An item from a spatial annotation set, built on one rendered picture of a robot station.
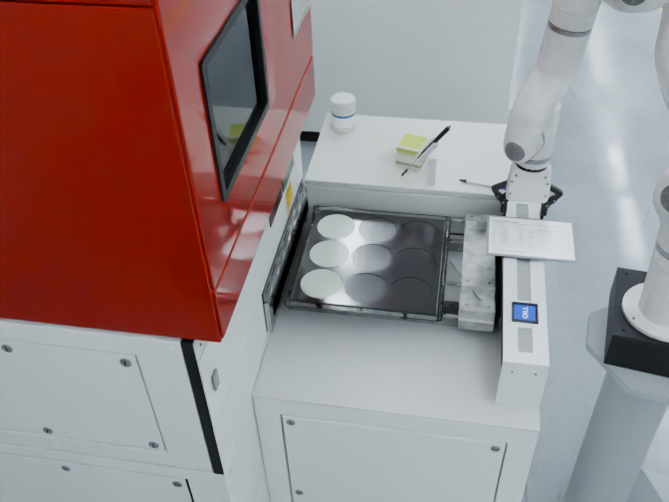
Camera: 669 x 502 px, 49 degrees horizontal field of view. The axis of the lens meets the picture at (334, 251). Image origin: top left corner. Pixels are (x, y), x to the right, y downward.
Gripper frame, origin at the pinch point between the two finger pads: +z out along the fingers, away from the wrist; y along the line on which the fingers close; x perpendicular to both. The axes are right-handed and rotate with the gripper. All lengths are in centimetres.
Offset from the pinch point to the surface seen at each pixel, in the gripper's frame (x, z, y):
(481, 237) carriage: 0.0, 9.2, -9.4
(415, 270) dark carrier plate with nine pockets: -16.8, 7.3, -25.0
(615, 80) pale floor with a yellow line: 253, 97, 69
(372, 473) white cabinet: -54, 40, -30
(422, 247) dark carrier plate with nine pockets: -8.3, 7.2, -24.0
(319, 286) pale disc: -26, 7, -47
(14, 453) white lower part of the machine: -74, 19, -106
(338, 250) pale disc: -12.2, 7.2, -44.8
